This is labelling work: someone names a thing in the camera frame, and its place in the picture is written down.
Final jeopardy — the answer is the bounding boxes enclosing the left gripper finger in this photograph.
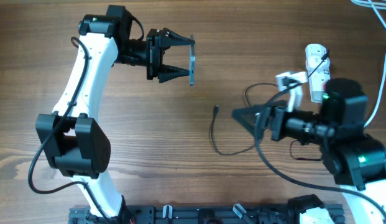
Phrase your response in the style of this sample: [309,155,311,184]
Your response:
[158,65,190,83]
[161,27,195,47]

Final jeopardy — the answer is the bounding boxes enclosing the Samsung Galaxy smartphone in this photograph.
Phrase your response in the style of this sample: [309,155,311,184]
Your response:
[189,44,196,86]

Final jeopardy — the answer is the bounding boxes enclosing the black USB charging cable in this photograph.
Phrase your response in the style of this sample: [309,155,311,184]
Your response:
[209,49,330,156]

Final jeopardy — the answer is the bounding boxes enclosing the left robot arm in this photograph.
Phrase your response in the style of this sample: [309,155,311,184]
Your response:
[35,5,195,223]

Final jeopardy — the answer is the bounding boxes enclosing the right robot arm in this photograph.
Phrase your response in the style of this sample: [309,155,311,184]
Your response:
[232,78,386,223]

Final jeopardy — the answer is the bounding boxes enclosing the white USB charger plug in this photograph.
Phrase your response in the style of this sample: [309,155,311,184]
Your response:
[306,55,330,72]

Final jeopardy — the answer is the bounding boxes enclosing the white power strip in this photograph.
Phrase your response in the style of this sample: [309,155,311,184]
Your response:
[305,44,330,103]

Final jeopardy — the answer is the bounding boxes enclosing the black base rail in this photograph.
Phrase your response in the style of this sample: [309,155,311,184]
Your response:
[68,204,299,224]

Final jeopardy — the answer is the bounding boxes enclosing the white power strip cord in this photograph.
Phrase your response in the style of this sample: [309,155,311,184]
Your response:
[363,0,386,129]

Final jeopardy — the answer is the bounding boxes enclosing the white coiled cable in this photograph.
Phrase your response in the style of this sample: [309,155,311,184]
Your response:
[350,0,386,11]

